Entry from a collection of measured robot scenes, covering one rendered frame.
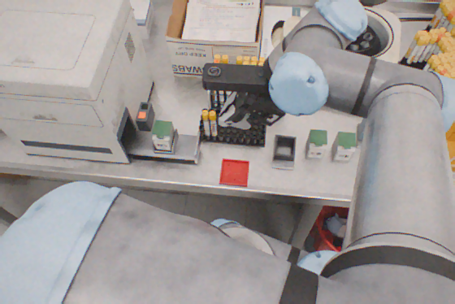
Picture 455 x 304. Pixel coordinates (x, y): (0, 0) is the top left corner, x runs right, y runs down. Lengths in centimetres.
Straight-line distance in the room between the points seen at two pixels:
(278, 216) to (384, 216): 155
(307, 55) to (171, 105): 61
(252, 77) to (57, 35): 40
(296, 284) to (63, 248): 10
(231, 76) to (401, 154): 40
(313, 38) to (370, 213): 30
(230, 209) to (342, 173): 95
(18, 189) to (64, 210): 196
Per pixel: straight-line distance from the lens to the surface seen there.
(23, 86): 79
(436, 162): 32
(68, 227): 18
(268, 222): 178
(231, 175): 89
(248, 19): 115
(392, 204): 26
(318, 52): 48
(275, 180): 89
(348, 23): 54
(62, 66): 76
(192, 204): 182
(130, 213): 18
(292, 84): 46
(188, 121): 99
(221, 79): 65
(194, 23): 114
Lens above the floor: 168
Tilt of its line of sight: 60 degrees down
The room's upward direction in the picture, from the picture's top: 3 degrees counter-clockwise
